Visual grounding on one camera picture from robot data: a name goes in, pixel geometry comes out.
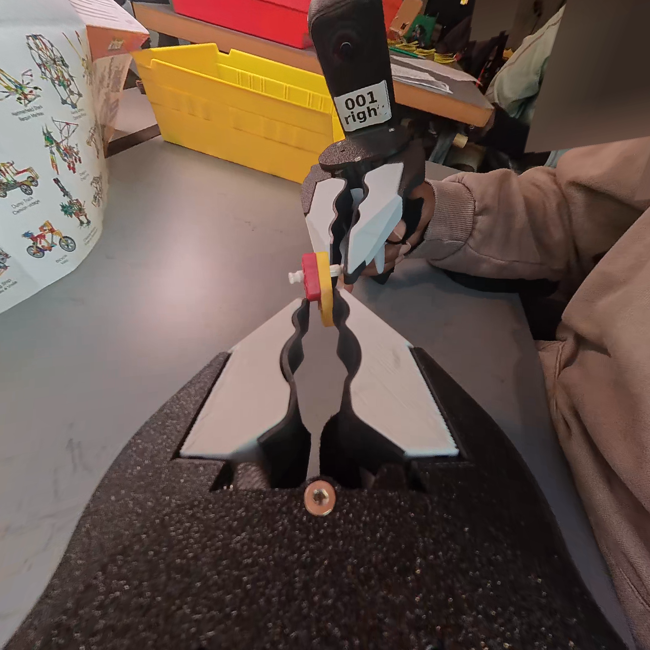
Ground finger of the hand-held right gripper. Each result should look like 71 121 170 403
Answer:
342 164 405 285
306 178 352 256

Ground printed instruction sheet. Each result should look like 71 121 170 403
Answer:
0 0 107 314

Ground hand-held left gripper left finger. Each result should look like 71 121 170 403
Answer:
180 297 310 489

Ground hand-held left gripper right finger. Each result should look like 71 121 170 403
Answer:
320 290 461 489

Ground person's right hand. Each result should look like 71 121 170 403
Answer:
377 180 437 277

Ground printed toy set box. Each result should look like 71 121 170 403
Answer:
68 0 150 159

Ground tan cardboard piece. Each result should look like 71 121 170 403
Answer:
388 0 423 42

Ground person's right forearm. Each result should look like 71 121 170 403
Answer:
421 137 650 283

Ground red and yellow connector stack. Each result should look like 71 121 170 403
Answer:
301 251 337 328

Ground red plastic bin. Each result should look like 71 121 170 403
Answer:
173 0 313 50

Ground person's beige sweatshirt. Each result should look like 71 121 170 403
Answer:
536 203 650 650

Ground white plastic rod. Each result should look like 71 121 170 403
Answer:
287 264 347 285

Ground nested yellow plastic bins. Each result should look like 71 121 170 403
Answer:
131 43 346 185

